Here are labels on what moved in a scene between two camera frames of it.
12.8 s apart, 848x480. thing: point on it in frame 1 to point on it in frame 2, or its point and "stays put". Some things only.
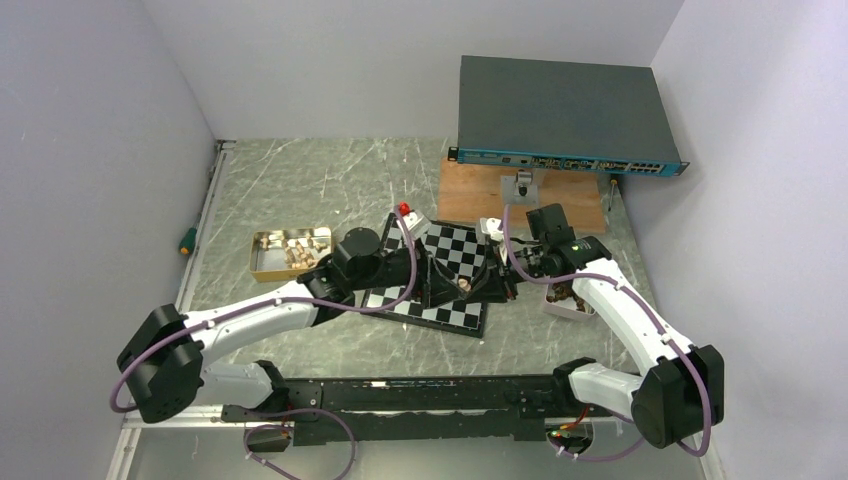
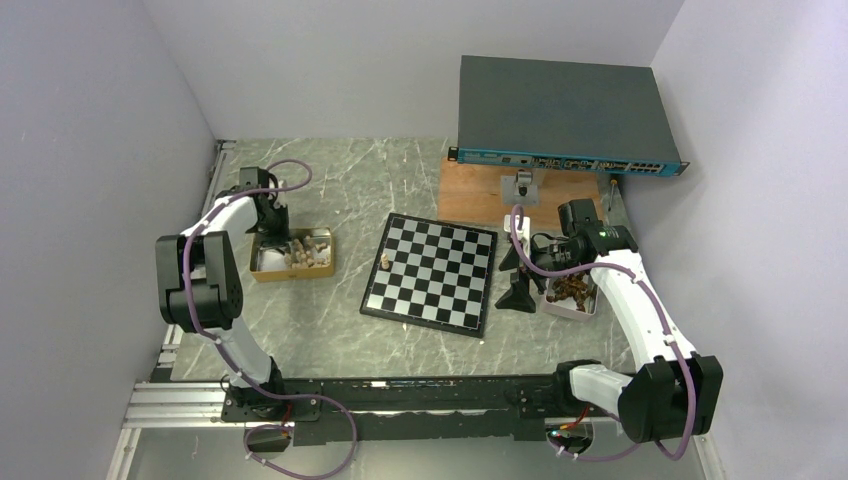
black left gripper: x=442 y=288 to x=280 y=241
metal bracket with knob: x=518 y=189 stays put
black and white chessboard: x=461 y=250 stays put
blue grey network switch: x=563 y=115 stays put
